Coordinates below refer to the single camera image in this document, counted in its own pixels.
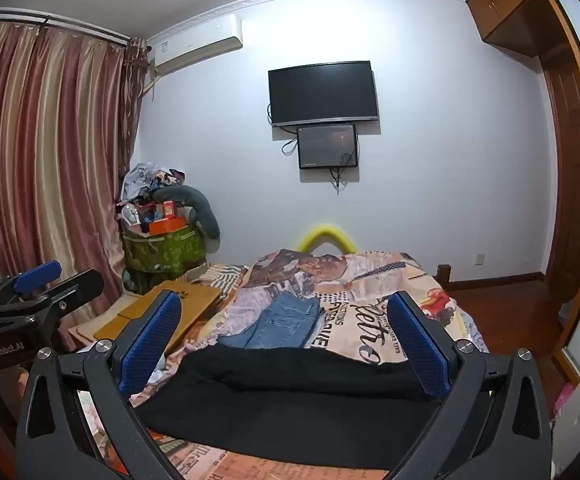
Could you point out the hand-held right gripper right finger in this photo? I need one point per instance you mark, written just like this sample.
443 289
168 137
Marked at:
422 352

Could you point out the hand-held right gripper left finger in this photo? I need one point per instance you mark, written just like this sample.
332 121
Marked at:
150 342

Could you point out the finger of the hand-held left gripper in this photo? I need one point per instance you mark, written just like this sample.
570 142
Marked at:
37 274
77 285

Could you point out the black pants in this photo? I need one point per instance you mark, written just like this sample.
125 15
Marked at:
290 400

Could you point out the wooden lap desk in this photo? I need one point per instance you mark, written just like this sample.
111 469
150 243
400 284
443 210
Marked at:
190 305

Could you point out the green storage bag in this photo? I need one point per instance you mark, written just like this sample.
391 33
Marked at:
165 257

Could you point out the printed blanket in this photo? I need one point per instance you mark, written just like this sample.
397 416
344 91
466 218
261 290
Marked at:
365 280

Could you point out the orange box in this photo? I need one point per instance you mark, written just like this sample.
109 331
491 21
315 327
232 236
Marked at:
167 226

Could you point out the striped pink curtain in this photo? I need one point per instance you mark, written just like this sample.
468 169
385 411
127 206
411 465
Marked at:
45 160

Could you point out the pile of clothes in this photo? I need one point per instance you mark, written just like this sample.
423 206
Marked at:
142 180

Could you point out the blue jeans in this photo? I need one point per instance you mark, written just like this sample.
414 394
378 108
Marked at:
277 322

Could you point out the grey plush pillow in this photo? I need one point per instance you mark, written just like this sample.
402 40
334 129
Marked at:
205 210

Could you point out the yellow foam noodle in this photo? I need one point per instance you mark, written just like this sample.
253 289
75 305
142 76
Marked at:
325 232

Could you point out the wooden door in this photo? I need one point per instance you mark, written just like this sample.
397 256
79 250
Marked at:
570 185

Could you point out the small black monitor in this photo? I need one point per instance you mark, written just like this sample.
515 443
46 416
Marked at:
327 146

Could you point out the white air conditioner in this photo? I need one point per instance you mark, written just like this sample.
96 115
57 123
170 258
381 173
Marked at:
197 42

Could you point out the wooden bed post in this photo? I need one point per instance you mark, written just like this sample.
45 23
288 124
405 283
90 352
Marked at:
444 275

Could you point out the curtain rail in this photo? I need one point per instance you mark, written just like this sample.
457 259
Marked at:
55 22

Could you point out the black wall television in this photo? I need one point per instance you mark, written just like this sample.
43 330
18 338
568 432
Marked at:
322 92

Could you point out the wooden wall cabinet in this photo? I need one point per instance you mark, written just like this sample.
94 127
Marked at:
507 0

